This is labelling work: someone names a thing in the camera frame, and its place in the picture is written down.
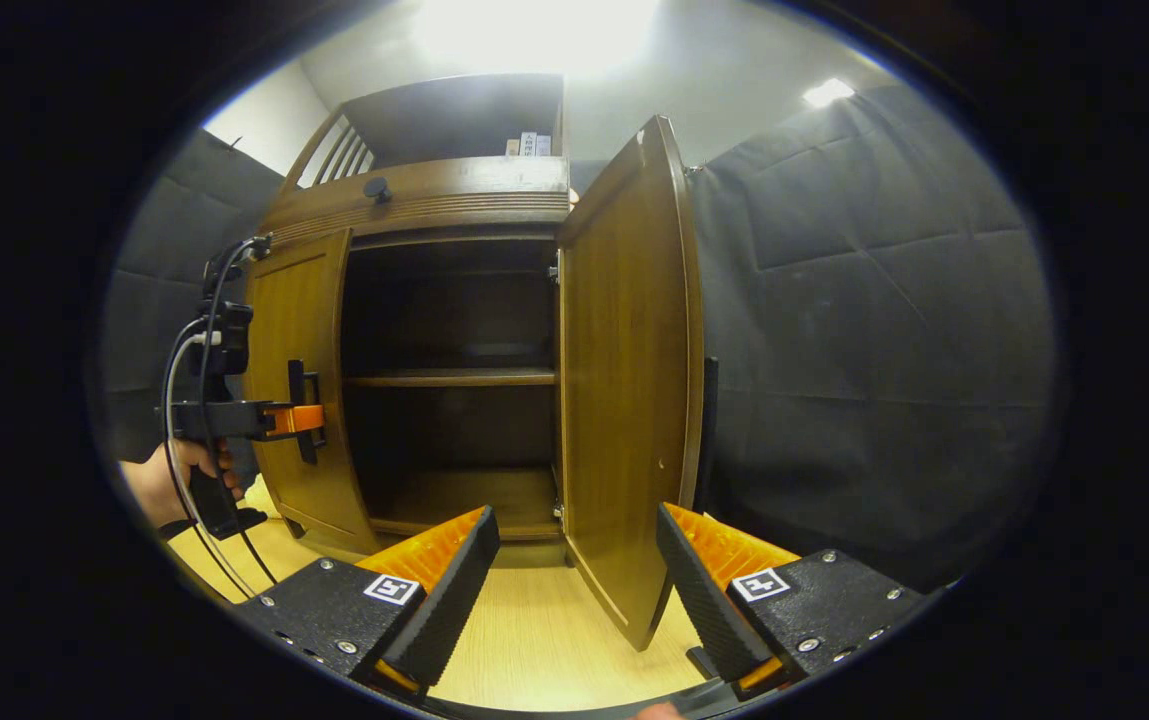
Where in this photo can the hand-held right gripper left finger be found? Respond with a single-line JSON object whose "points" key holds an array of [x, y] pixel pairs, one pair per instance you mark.
{"points": [[454, 600]]}

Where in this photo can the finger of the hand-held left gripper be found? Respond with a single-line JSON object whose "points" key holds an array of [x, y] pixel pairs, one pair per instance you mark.
{"points": [[296, 420]]}

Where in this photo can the black round knob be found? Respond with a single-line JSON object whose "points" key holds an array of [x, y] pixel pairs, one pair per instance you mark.
{"points": [[377, 188]]}

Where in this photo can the wooden shoe cabinet door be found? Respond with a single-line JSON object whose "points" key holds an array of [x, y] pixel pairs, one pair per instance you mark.
{"points": [[624, 400], [319, 300]]}

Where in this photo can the brown wooden shoe cabinet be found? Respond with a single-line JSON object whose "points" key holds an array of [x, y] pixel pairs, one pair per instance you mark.
{"points": [[454, 190]]}

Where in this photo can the black backdrop cloth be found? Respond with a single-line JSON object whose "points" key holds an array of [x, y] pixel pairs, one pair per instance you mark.
{"points": [[884, 300]]}

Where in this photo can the wooden inner shelf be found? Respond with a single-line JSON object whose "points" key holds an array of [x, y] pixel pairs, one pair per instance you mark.
{"points": [[449, 377]]}

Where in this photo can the small ceiling light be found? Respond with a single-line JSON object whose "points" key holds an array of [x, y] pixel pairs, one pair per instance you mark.
{"points": [[828, 92]]}

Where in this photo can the large bright ceiling light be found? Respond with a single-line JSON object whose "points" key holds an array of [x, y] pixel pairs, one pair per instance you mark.
{"points": [[534, 30]]}

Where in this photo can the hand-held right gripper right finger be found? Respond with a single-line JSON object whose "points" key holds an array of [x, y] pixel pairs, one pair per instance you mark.
{"points": [[704, 600]]}

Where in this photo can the small white spine book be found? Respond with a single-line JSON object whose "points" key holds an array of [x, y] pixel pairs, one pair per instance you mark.
{"points": [[529, 145]]}

